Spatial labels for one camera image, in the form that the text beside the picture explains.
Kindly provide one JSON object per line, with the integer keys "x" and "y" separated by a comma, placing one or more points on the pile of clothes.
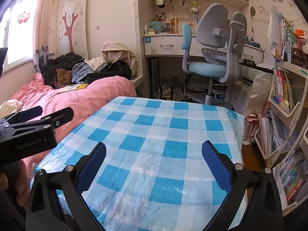
{"x": 70, "y": 69}

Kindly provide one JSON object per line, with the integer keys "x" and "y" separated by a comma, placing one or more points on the clear plastic bag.
{"x": 258, "y": 94}

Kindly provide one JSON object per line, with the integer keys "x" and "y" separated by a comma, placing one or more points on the yellow book on bed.
{"x": 70, "y": 88}

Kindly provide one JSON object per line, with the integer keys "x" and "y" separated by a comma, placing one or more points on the person's left hand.
{"x": 22, "y": 185}

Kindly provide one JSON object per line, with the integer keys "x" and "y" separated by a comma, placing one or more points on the blue checkered tablecloth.
{"x": 154, "y": 176}

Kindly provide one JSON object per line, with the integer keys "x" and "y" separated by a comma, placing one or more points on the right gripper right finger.
{"x": 264, "y": 210}

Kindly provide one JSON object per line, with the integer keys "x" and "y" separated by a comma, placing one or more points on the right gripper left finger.
{"x": 44, "y": 209}

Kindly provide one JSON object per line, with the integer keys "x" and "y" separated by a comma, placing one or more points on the grey blue office chair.
{"x": 223, "y": 42}

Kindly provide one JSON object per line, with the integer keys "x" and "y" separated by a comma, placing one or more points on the white bookshelf cart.
{"x": 282, "y": 133}

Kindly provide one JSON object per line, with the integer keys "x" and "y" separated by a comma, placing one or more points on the beige garment on bed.
{"x": 9, "y": 107}

